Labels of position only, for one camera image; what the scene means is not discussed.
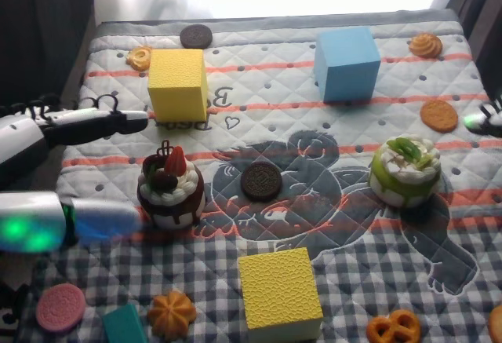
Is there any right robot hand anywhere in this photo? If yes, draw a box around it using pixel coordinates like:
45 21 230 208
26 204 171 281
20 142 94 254
464 97 502 138

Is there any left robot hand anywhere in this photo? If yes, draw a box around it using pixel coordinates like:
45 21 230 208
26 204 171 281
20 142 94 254
0 93 150 256

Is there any green toy cupcake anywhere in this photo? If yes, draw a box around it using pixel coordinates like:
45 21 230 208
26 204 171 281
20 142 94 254
367 133 442 208

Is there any chocolate strawberry toy cake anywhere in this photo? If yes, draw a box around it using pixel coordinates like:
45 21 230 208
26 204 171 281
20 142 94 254
136 138 206 230

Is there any blue foam cube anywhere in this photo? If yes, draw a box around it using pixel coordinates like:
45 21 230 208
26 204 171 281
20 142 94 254
313 26 381 104

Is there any yellow block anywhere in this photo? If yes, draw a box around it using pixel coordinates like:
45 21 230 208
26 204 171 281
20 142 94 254
147 48 209 123

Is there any textured yellow foam cube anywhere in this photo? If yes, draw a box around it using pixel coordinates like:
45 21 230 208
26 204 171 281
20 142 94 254
237 246 324 341

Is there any round tan biscuit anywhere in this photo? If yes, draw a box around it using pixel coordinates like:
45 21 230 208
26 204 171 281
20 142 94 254
419 100 459 133
488 304 502 343

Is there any orange swirl butter cookie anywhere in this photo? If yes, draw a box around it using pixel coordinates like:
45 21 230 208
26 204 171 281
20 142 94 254
125 46 153 71
408 32 444 60

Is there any dark curtain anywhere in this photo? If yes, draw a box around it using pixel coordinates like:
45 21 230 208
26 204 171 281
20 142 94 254
429 0 502 97
0 0 96 103

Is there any pink sandwich cookie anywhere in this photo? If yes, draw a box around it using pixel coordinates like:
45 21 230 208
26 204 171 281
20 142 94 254
35 283 87 334

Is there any grey quilt with printed bear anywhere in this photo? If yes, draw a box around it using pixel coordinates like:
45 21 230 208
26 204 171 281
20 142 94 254
17 8 502 343

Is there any dark chocolate sandwich cookie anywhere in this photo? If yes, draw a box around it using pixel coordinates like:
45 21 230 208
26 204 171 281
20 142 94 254
180 24 214 50
240 161 282 203

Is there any teal foam block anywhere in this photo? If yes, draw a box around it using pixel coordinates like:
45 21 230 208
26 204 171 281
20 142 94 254
101 304 148 343

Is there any orange pretzel cookie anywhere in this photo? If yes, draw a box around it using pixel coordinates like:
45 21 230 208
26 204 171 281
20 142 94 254
366 309 422 343

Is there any orange flower-shaped cookie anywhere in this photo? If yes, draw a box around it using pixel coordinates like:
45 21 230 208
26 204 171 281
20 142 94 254
147 290 198 338

